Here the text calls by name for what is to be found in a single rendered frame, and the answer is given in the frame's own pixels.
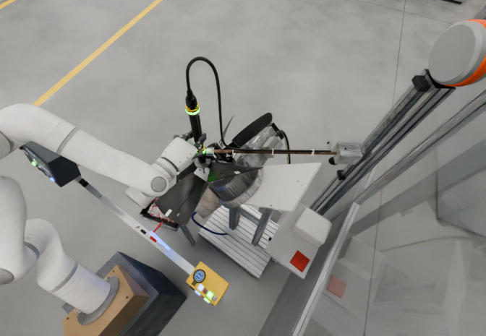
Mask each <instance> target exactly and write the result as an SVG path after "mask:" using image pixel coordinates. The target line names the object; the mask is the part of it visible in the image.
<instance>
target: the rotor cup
mask: <svg viewBox="0 0 486 336"><path fill-rule="evenodd" d="M207 147H214V150H222V148H221V147H220V146H219V145H218V143H217V142H214V143H212V144H210V145H208V146H207ZM206 149H207V148H205V151H206ZM214 155H215V156H216V158H215V157H214V156H213V159H211V160H210V165H209V166H208V168H209V169H210V167H211V166H212V162H211V161H212V160H217V161H223V162H229V163H233V164H234V162H235V159H234V158H233V157H232V156H228V157H226V153H214Z"/></svg>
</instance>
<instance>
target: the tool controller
mask: <svg viewBox="0 0 486 336"><path fill-rule="evenodd" d="M19 149H20V150H23V152H24V153H25V155H26V156H27V158H28V160H29V161H30V162H31V163H32V161H33V160H32V158H31V157H30V155H31V156H32V157H33V158H34V159H35V160H36V161H37V163H38V165H37V164H36V163H35V162H34V161H33V162H34V163H35V164H36V165H35V167H36V168H38V166H40V167H41V169H42V172H43V173H44V172H47V174H48V177H49V178H50V179H51V177H52V178H54V180H55V181H54V183H56V184H57V185H58V186H59V187H63V186H65V185H66V184H68V183H69V182H71V181H73V180H75V179H76V178H77V177H78V176H81V173H80V170H79V168H78V167H79V166H80V165H79V164H77V163H75V162H73V161H71V160H69V159H67V158H65V157H63V156H61V155H59V154H57V153H55V152H53V151H51V150H49V149H47V148H45V147H43V146H41V145H39V144H37V143H35V142H32V141H31V142H27V143H25V144H24V145H22V146H21V147H19Z"/></svg>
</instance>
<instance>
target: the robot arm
mask: <svg viewBox="0 0 486 336"><path fill-rule="evenodd" d="M191 138H193V134H192V130H191V131H190V132H189V133H186V134H181V135H174V138H173V141H172V142H171V143H170V144H169V145H168V147H167V148H166V149H165V150H164V151H163V153H162V155H161V158H159V159H157V161H155V162H154V164H152V165H149V164H147V163H146V162H144V161H142V160H141V159H139V158H136V157H135V156H133V155H130V154H128V153H125V152H122V151H120V150H116V149H114V148H112V147H110V146H109V145H107V144H106V143H104V142H102V141H100V140H99V139H97V138H95V137H93V136H92V135H90V134H88V133H87V132H84V131H83V130H81V129H79V128H77V127H76V126H74V125H72V124H70V123H69V122H67V121H65V120H64V119H61V118H60V117H58V116H56V115H55V114H53V113H51V112H49V111H47V110H46V109H44V108H41V107H39V106H37V105H33V104H28V103H18V104H14V105H10V106H8V107H6V108H3V109H1V110H0V160H1V159H2V158H4V157H5V156H7V155H8V154H10V153H11V152H13V151H15V150H16V149H17V148H19V147H21V146H22V145H24V144H25V143H27V142H31V141H32V142H35V143H37V144H39V145H41V146H43V147H45V148H47V149H49V150H51V151H53V152H55V153H57V154H59V155H61V156H63V157H65V158H67V159H69V160H71V161H73V162H75V163H77V164H79V165H81V166H83V167H85V168H87V169H89V170H92V171H94V172H96V173H99V174H101V175H103V176H106V177H109V178H112V179H114V180H116V181H119V182H121V183H123V184H126V185H128V186H129V188H128V189H127V190H126V191H125V194H126V195H127V196H128V197H129V198H130V199H131V200H132V201H133V202H134V203H135V204H137V205H138V206H139V207H141V208H144V209H145V208H146V207H147V206H148V205H149V204H150V203H151V202H152V201H153V200H154V199H155V198H156V197H160V196H162V195H164V194H165V193H166V192H167V191H168V190H169V183H170V182H171V180H172V179H173V178H174V177H175V176H176V175H177V172H179V173H181V172H182V171H183V170H184V169H186V168H187V167H188V166H190V165H191V164H192V163H193V162H194V161H195V160H196V159H197V158H198V157H200V156H203V155H204V154H203V150H202V147H201V144H202V143H203V142H204V141H205V140H206V138H207V137H206V133H203V134H202V136H201V137H200V138H199V139H198V141H197V142H196V143H195V144H193V145H191V144H190V143H188V142H187V141H188V140H189V139H191ZM197 150H199V152H197ZM35 263H36V270H37V274H36V278H37V284H38V285H39V286H40V287H41V288H42V289H44V290H46V291H48V292H49V293H51V294H53V295H54V296H56V297H58V298H60V299H61V300H63V301H65V302H67V303H68V304H70V305H72V306H73V307H75V308H77V309H75V310H74V312H75V313H76V314H77V321H78V323H79V324H81V325H84V326H85V325H89V324H91V323H93V322H94V321H96V320H97V319H98V318H100V317H101V316H102V315H103V314H104V313H105V312H106V310H107V309H108V308H109V306H110V305H111V304H112V302H113V301H114V299H115V297H116V294H117V293H118V290H119V279H118V277H116V276H108V277H106V278H105V279H101V278H100V277H99V276H97V275H95V274H94V273H92V272H91V271H90V270H88V269H87V268H85V267H83V266H82V265H81V264H80V263H78V262H76V261H75V260H73V259H72V258H71V257H69V256H68V255H67V254H66V252H65V250H64V247H63V244H62V242H61V238H60V236H59V233H58V231H57V229H56V228H55V227H54V226H53V225H52V224H51V223H50V222H48V221H46V220H42V219H38V218H34V219H29V220H27V208H26V203H25V198H24V196H23V193H22V190H21V187H20V185H19V184H18V183H17V182H16V181H15V180H14V179H13V178H10V177H7V176H0V285H6V284H11V283H15V282H17V281H18V280H20V279H22V278H23V277H24V276H26V274H27V273H29V271H30V270H31V269H32V268H33V266H34V264H35Z"/></svg>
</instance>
